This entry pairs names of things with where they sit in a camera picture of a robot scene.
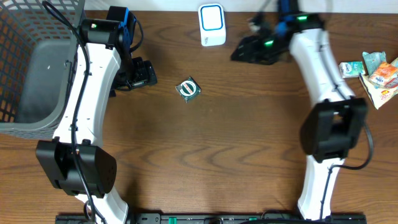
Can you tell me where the green Zam-Buk tin box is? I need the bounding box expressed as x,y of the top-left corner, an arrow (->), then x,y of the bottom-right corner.
175,77 -> 202,103

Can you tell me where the small teal tissue packet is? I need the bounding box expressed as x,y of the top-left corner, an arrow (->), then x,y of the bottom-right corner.
339,61 -> 366,78

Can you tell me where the teal snack packet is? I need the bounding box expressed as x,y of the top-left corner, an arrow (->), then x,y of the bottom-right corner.
362,52 -> 386,75

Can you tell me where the orange white small box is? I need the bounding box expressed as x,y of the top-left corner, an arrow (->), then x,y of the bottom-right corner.
369,62 -> 397,87

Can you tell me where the yellow white snack bag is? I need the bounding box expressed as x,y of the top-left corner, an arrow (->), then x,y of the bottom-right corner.
359,58 -> 397,110

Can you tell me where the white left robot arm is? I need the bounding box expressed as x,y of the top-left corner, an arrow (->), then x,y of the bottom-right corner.
36,6 -> 157,223

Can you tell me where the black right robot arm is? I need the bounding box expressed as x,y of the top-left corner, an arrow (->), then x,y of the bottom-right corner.
231,1 -> 371,223

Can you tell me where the white barcode scanner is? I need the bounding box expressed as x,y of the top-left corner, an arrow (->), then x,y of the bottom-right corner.
198,3 -> 226,47

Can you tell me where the black plastic mesh basket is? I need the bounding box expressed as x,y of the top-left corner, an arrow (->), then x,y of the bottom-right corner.
1,0 -> 78,139

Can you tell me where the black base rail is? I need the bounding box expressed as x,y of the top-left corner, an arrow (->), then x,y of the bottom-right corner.
55,212 -> 368,224

